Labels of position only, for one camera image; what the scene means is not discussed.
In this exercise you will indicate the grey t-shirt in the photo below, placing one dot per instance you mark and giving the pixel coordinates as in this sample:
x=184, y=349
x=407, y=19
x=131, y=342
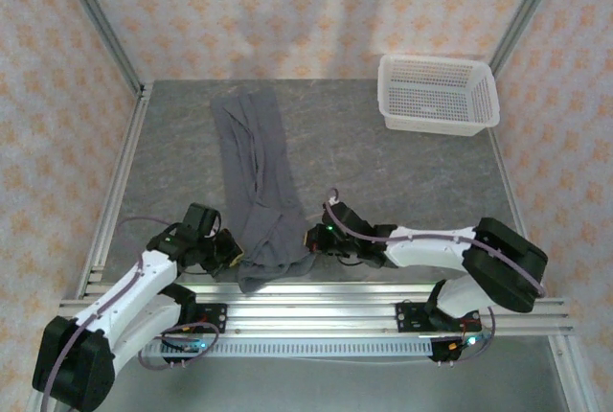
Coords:
x=258, y=167

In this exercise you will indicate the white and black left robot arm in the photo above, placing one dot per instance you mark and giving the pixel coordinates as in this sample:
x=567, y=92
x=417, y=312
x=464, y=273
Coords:
x=139, y=282

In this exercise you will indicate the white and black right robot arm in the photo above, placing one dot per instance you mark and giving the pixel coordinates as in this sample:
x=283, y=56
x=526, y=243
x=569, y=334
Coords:
x=431, y=249

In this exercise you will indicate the small green-lit circuit board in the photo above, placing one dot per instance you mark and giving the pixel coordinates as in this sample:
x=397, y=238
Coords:
x=467, y=342
x=189, y=346

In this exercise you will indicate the white perforated plastic basket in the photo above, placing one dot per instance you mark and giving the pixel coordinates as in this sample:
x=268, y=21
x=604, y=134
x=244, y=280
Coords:
x=431, y=128

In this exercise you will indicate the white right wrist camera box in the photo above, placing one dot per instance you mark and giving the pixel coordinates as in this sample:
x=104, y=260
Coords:
x=333, y=201

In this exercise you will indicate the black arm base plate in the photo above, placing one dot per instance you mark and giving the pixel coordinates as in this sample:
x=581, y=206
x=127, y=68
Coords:
x=412, y=317
x=215, y=318

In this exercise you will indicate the wide aluminium mounting rail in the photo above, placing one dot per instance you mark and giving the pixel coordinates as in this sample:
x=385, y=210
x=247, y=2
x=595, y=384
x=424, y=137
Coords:
x=311, y=316

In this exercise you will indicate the aluminium table side rail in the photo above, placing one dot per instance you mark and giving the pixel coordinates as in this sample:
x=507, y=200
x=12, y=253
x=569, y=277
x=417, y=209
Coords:
x=128, y=153
x=510, y=191

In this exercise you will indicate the aluminium frame post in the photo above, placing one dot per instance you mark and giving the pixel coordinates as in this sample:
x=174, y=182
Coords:
x=100, y=24
x=524, y=14

